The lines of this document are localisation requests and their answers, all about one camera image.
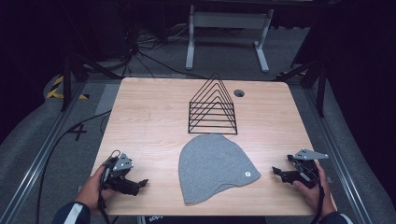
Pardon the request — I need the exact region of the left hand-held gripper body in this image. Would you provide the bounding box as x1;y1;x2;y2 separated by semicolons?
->
101;152;140;195

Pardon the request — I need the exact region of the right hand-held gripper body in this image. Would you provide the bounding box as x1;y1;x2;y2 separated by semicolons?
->
287;148;330;189

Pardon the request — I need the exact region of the grey knit beanie hat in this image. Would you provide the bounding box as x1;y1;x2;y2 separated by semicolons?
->
177;133;262;206

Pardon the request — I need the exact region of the black wire triangular rack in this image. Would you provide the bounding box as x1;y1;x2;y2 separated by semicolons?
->
188;72;238;135

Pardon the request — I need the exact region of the person's right hand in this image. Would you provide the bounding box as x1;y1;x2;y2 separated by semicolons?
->
292;161;337;219

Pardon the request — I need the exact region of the person's left hand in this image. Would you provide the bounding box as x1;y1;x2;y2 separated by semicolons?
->
75;165;117;213

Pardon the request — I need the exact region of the black tripod stand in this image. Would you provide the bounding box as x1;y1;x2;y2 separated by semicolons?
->
273;59;329;119
60;50;123;112

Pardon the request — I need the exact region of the right hand-held gripper cable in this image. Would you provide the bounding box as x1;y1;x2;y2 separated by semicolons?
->
309;161;327;224

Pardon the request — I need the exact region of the hand-held gripper cable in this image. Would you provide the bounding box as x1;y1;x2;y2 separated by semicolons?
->
309;161;327;224
97;149;122;224

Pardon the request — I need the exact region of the left hand-held gripper cable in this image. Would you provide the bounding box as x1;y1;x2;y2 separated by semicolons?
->
97;149;122;224

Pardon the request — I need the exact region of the aluminium floor rail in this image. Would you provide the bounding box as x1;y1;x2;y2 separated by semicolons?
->
0;81;87;224
303;88;373;224

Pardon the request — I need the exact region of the long black floor cable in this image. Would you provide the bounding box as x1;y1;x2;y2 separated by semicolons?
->
35;109;112;224

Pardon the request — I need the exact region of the tangle of black floor cables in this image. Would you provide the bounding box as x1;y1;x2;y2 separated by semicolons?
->
120;22;208;80

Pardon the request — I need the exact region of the white metal desk frame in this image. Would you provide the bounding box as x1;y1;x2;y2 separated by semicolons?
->
185;4;276;74

